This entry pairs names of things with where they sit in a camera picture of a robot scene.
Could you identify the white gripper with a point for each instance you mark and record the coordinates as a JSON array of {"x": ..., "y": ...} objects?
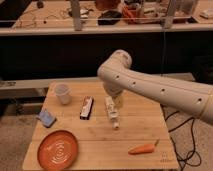
[{"x": 118, "y": 101}]

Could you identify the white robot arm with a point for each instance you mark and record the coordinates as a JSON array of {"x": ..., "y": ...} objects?
[{"x": 190, "y": 97}]

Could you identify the white tube bottle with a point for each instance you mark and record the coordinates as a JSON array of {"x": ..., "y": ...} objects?
[{"x": 112, "y": 112}]

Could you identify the orange carrot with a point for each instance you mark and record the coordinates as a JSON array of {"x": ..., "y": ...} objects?
[{"x": 146, "y": 148}]

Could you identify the blue sponge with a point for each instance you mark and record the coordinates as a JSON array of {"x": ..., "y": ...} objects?
[{"x": 46, "y": 118}]

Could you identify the orange plate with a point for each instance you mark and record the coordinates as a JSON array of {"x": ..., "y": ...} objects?
[{"x": 57, "y": 151}]

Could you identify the black object on bench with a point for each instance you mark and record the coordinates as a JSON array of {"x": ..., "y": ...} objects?
[{"x": 109, "y": 18}]

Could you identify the orange tool on bench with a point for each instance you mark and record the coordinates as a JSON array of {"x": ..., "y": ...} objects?
[{"x": 128, "y": 16}]

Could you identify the right metal post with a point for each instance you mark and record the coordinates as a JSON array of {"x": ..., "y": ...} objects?
[{"x": 168, "y": 19}]

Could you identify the metal post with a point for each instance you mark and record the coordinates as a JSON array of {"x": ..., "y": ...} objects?
[
  {"x": 75, "y": 7},
  {"x": 168, "y": 19}
]

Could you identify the left metal post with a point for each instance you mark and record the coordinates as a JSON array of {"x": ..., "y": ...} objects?
[{"x": 75, "y": 7}]

